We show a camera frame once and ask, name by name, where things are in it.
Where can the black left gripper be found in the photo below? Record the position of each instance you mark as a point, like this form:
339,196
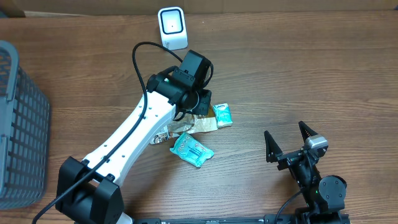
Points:
206,96

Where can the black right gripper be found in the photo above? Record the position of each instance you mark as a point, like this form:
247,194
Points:
274,150

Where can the small teal tissue pack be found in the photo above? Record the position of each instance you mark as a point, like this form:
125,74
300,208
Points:
223,115

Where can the beige brown snack pouch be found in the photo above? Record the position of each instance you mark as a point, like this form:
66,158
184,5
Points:
190,124

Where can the teal wet wipes pack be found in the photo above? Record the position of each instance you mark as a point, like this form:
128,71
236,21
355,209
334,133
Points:
190,150

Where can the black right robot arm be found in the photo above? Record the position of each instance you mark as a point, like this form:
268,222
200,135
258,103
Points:
324,196

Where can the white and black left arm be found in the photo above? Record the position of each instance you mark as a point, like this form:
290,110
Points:
89,191

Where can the white barcode scanner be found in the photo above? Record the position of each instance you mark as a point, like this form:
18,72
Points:
172,27

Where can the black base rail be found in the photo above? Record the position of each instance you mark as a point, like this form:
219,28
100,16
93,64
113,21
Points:
202,221

